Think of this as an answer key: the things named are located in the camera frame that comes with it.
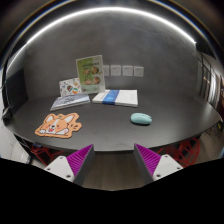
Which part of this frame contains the green white standing poster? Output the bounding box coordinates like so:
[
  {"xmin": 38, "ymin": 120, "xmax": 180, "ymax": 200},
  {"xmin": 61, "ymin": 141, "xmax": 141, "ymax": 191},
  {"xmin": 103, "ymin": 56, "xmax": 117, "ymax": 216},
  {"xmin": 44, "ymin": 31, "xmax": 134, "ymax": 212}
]
[{"xmin": 76, "ymin": 55, "xmax": 105, "ymax": 94}]

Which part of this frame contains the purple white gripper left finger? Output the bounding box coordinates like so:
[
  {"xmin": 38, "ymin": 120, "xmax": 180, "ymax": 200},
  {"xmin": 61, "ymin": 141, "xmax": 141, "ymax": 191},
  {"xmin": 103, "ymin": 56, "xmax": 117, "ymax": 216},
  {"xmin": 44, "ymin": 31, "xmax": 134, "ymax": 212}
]
[{"xmin": 45, "ymin": 144, "xmax": 94, "ymax": 186}]

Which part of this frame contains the red table frame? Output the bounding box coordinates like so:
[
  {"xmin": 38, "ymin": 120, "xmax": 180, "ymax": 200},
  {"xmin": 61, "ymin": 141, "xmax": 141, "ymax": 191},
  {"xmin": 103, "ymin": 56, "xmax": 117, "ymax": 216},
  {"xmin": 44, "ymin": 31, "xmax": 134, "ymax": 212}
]
[
  {"xmin": 31, "ymin": 144, "xmax": 62, "ymax": 166},
  {"xmin": 157, "ymin": 138, "xmax": 200, "ymax": 167}
]

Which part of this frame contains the red table frame left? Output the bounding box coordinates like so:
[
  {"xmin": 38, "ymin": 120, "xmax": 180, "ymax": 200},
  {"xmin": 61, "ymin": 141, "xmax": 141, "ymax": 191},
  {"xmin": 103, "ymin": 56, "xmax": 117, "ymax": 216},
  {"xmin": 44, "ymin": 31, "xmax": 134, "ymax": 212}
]
[{"xmin": 31, "ymin": 144, "xmax": 62, "ymax": 166}]

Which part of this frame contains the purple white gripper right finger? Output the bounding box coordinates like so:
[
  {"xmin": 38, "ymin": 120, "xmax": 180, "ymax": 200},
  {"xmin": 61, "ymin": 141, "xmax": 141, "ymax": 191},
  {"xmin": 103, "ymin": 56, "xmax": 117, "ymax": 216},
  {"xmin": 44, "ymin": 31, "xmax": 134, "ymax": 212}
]
[{"xmin": 134, "ymin": 144, "xmax": 182, "ymax": 184}]

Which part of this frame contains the teal computer mouse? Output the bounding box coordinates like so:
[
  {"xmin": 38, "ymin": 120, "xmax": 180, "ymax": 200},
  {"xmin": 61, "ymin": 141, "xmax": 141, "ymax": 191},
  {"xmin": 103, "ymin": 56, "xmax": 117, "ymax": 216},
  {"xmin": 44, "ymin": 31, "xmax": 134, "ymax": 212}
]
[{"xmin": 131, "ymin": 113, "xmax": 152, "ymax": 125}]

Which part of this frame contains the grey patterned book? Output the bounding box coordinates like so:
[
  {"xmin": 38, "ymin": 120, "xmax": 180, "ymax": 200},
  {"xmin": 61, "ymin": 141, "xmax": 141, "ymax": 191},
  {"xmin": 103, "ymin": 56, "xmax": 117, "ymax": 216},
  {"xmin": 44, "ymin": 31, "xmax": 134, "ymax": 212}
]
[{"xmin": 50, "ymin": 93, "xmax": 90, "ymax": 111}]

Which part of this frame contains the red table frame right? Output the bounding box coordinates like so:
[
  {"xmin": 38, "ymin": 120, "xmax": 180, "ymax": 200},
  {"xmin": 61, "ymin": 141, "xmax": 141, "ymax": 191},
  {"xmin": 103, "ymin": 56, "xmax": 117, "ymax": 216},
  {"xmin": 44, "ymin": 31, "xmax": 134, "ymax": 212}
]
[{"xmin": 157, "ymin": 138, "xmax": 200, "ymax": 167}]

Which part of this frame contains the small colourful sticker card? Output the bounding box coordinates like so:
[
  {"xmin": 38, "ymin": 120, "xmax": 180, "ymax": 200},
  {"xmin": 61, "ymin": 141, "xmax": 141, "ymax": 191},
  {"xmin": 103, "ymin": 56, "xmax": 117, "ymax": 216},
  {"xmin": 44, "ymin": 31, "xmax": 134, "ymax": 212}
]
[{"xmin": 59, "ymin": 78, "xmax": 81, "ymax": 97}]

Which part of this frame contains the white wall socket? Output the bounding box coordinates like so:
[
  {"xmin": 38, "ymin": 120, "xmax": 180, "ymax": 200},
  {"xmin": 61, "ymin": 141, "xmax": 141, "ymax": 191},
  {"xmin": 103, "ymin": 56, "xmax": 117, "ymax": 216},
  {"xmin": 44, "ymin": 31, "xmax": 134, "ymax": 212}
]
[
  {"xmin": 103, "ymin": 65, "xmax": 109, "ymax": 76},
  {"xmin": 134, "ymin": 66, "xmax": 144, "ymax": 77},
  {"xmin": 122, "ymin": 65, "xmax": 133, "ymax": 76},
  {"xmin": 110, "ymin": 65, "xmax": 121, "ymax": 76}
]

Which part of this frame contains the orange corgi mouse pad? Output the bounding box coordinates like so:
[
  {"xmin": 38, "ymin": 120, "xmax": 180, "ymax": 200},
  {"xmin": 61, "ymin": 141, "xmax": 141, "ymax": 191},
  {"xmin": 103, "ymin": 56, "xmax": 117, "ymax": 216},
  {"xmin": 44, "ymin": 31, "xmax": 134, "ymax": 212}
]
[{"xmin": 35, "ymin": 113, "xmax": 82, "ymax": 139}]

